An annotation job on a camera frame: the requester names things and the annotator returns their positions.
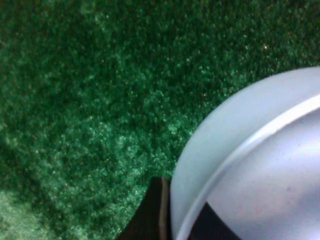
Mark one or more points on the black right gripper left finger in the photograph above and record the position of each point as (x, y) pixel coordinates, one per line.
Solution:
(151, 220)

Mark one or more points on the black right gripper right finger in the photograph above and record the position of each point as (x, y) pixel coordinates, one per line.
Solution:
(209, 226)

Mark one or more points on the light blue plastic bowl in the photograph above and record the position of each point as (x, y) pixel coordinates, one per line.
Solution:
(255, 162)

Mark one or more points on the green velvet table cloth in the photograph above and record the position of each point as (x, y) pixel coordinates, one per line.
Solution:
(98, 96)

